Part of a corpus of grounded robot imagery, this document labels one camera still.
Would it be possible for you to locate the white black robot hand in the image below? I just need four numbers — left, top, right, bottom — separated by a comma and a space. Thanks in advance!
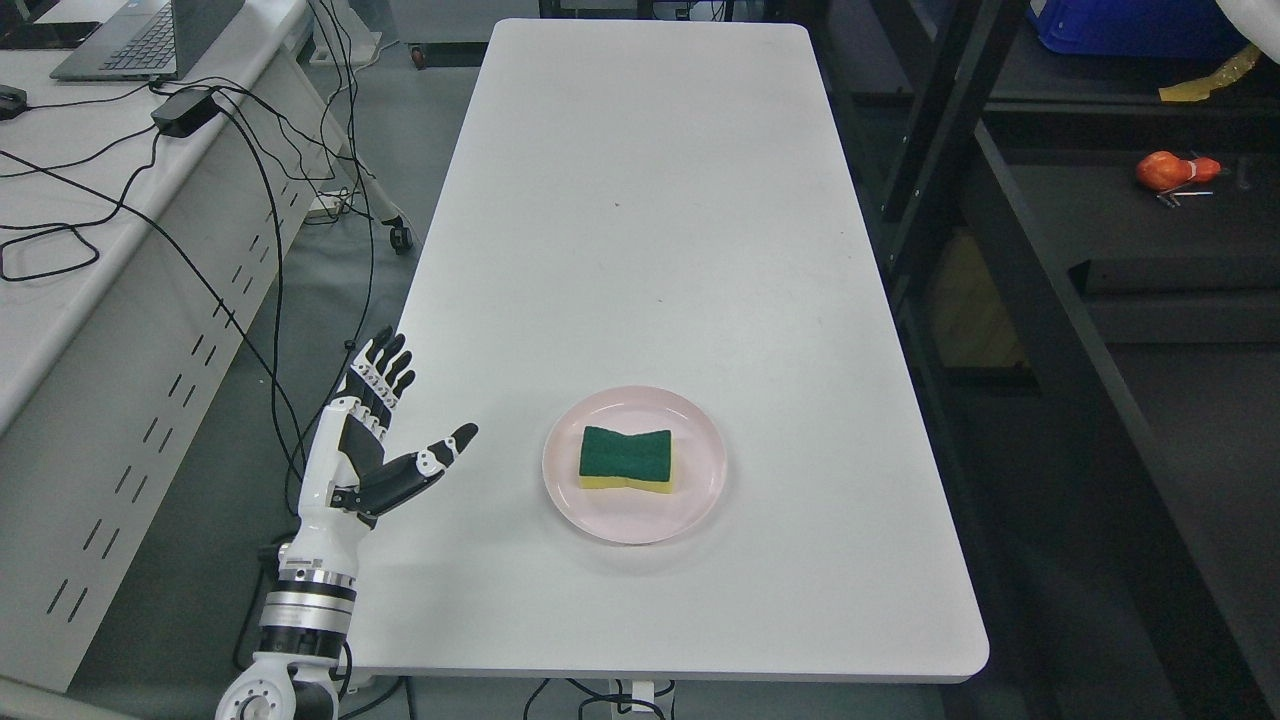
279, 327, 479, 588

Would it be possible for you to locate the green yellow sponge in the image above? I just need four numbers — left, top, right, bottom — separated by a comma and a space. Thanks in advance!
579, 427, 675, 495

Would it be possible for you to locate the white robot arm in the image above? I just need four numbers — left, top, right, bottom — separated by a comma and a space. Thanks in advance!
215, 570, 357, 719

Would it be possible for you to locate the orange toy on shelf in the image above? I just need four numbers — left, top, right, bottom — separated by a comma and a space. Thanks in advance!
1135, 151, 1222, 193

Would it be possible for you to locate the pink round plate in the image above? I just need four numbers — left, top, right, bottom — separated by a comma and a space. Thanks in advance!
541, 386, 730, 546

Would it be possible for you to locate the white side desk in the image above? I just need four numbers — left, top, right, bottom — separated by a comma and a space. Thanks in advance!
1, 1, 326, 693

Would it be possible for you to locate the black power adapter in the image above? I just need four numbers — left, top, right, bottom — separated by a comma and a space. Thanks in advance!
150, 87, 221, 138

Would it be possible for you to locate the grey laptop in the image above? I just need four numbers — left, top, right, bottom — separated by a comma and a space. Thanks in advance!
49, 1, 244, 82

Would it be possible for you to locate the black computer mouse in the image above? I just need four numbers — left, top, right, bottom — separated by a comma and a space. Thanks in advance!
0, 85, 29, 122

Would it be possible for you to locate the black metal rack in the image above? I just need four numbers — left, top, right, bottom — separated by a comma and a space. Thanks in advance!
812, 1, 1277, 719

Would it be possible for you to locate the blue plastic bin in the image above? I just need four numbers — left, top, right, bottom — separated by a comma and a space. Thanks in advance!
1027, 1, 1248, 60

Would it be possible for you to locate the yellow tape strip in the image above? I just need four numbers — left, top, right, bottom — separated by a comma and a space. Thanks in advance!
1157, 44, 1262, 104

